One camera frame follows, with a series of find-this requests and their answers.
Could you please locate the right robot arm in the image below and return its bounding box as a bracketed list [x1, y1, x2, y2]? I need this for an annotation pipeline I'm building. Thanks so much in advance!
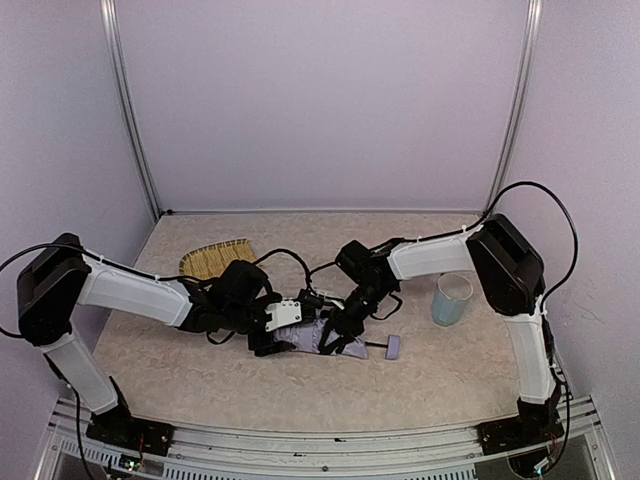
[319, 214, 563, 445]

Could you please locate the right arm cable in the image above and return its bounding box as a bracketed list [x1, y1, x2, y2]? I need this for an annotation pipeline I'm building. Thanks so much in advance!
[309, 180, 579, 311]

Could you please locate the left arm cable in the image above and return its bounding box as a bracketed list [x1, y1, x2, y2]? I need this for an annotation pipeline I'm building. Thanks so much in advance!
[0, 243, 321, 341]

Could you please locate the lavender folding umbrella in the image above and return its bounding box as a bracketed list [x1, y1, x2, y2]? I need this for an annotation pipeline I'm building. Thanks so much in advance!
[273, 319, 401, 360]

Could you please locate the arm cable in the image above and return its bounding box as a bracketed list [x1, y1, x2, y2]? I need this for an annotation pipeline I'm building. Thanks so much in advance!
[0, 243, 321, 341]
[309, 180, 579, 311]

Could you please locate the aluminium corner post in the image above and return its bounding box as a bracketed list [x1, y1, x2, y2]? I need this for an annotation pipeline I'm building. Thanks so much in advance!
[484, 0, 543, 212]
[100, 0, 163, 222]

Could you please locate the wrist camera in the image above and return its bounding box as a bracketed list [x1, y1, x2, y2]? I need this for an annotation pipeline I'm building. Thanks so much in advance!
[265, 300, 302, 332]
[295, 289, 344, 310]

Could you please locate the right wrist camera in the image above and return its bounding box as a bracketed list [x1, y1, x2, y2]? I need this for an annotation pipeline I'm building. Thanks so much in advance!
[295, 289, 344, 310]

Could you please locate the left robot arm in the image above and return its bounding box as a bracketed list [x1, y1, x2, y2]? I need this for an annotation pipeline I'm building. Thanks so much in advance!
[16, 233, 297, 452]

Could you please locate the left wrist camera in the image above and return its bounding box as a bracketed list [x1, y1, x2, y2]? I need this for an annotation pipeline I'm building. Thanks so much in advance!
[265, 300, 302, 332]

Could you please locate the woven bamboo tray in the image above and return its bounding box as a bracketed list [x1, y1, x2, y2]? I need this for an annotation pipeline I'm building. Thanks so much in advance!
[179, 238, 257, 280]

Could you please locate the left aluminium corner post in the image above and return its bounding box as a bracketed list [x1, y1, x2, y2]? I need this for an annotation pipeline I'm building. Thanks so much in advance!
[100, 0, 163, 222]

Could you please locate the light blue mug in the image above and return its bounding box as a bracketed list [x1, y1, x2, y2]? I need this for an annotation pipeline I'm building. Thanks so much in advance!
[431, 273, 474, 327]

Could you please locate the right aluminium corner post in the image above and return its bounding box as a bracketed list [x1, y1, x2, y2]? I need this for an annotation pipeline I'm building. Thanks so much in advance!
[484, 0, 543, 212]

